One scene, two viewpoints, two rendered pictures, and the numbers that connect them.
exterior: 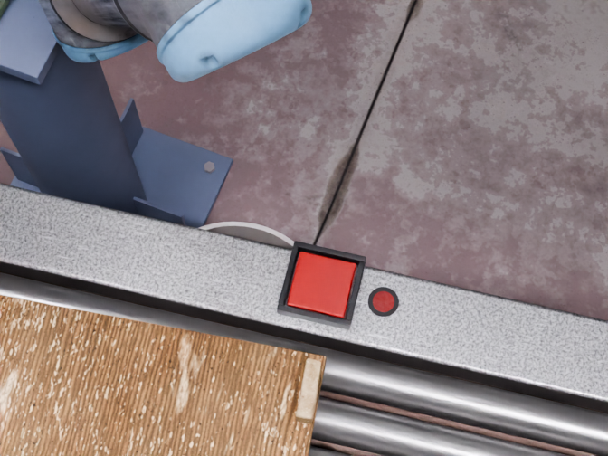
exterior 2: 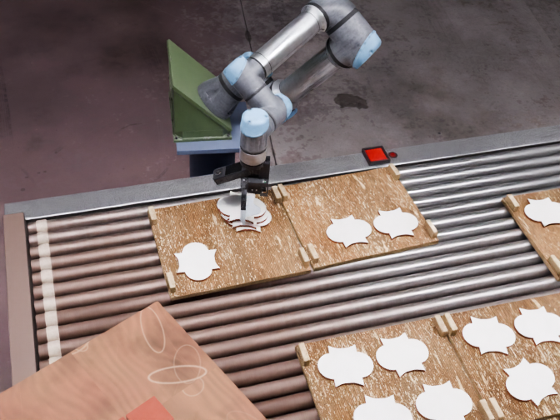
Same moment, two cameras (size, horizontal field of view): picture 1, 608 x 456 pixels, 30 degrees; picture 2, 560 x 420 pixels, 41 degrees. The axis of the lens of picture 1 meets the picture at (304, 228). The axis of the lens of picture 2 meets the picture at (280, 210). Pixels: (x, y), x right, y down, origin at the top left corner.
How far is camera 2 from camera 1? 182 cm
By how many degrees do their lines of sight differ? 30
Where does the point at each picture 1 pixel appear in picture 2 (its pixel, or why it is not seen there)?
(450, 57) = not seen: hidden behind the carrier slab
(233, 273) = (351, 162)
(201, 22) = (367, 42)
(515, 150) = not seen: hidden behind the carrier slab
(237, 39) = (375, 44)
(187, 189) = not seen: hidden behind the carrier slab
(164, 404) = (360, 189)
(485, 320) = (420, 150)
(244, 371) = (373, 176)
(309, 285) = (373, 155)
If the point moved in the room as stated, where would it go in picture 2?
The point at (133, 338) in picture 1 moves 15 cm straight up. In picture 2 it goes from (340, 179) to (346, 144)
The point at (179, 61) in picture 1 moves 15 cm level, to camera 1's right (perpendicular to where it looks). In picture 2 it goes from (363, 55) to (403, 44)
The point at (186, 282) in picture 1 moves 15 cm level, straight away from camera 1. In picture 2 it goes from (341, 167) to (307, 147)
